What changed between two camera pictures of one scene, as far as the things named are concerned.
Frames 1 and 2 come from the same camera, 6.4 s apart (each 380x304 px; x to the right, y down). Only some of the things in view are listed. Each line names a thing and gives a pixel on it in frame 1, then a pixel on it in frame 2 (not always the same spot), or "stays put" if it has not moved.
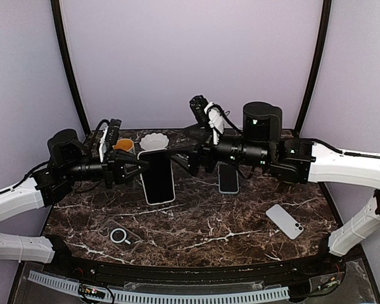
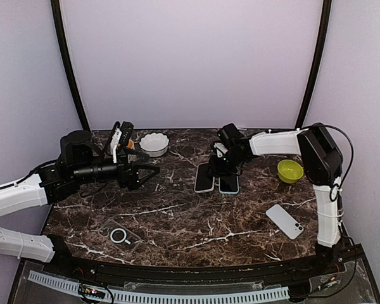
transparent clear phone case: (119, 235) stays put
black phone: (158, 178) -> (204, 180)
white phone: (285, 221) stays put
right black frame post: (326, 19) stays put
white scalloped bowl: (153, 141) stays put
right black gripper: (201, 147) -> (216, 169)
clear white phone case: (158, 180) -> (204, 190)
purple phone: (228, 177) stays put
